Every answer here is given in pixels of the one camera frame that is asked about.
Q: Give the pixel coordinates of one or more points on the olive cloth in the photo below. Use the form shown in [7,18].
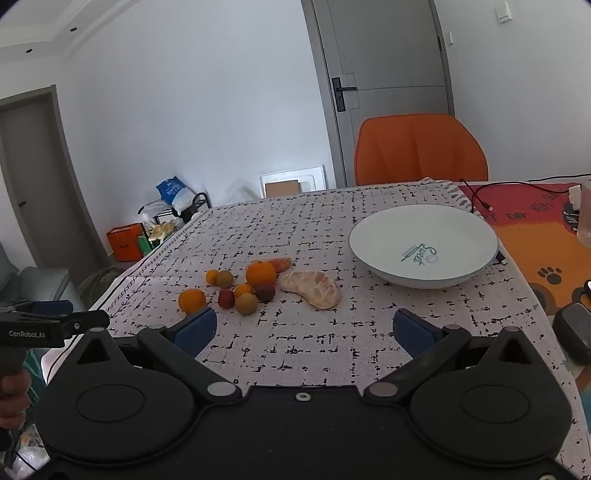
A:
[99,286]

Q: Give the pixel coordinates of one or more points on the red lychee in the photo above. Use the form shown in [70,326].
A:
[226,298]

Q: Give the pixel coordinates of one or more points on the white charger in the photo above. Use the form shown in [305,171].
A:
[575,194]

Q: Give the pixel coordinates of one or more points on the orange box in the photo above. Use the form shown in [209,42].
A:
[124,242]

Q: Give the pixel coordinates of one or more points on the medium orange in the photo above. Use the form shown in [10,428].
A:
[191,300]

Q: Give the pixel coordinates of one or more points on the peeled tangerine segment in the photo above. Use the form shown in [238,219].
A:
[282,264]

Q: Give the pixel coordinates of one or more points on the person's left hand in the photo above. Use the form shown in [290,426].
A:
[16,401]

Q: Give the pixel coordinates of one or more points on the black patterned white tablecloth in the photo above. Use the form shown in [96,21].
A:
[300,230]

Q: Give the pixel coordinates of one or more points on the large orange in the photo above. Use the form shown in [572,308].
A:
[261,274]

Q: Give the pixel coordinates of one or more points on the yellow slippers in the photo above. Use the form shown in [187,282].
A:
[161,230]

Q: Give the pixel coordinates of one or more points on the grey door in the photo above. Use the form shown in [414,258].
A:
[392,55]

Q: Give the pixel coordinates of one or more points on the black metal rack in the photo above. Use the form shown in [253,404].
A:
[201,201]

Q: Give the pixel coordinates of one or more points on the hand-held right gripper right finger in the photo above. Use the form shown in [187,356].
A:
[411,332]

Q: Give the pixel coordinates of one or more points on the dark plum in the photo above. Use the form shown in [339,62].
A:
[266,292]

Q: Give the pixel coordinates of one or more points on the brown longan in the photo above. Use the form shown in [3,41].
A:
[225,278]
[246,303]

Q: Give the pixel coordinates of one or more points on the small white wall switch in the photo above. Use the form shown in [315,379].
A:
[449,38]

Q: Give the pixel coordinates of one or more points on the red and orange printed mat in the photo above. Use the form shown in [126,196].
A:
[531,240]

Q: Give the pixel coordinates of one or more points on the white picture frame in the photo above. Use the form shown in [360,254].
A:
[277,177]

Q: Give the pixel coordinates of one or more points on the white light switch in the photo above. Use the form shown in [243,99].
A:
[503,13]

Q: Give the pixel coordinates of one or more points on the orange chair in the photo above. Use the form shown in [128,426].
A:
[415,147]

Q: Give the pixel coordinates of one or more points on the white plate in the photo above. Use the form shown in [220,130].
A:
[415,230]

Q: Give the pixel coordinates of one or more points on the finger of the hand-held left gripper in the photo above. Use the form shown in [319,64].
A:
[57,307]
[87,320]

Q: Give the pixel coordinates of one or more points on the blue plastic bag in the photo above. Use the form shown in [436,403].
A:
[173,191]

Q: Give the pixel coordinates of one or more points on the small kumquat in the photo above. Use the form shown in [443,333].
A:
[242,289]
[211,276]

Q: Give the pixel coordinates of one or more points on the dark grey device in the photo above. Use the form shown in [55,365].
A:
[575,332]

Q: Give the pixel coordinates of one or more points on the green bag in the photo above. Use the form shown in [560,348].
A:
[145,245]

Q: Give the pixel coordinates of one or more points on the grey-brown door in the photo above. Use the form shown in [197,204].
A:
[41,184]

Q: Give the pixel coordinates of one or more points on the large peeled citrus piece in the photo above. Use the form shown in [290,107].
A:
[318,290]

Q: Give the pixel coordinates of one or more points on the grey sofa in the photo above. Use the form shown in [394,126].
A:
[41,284]

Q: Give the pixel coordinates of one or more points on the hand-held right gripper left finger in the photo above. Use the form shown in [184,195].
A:
[196,330]

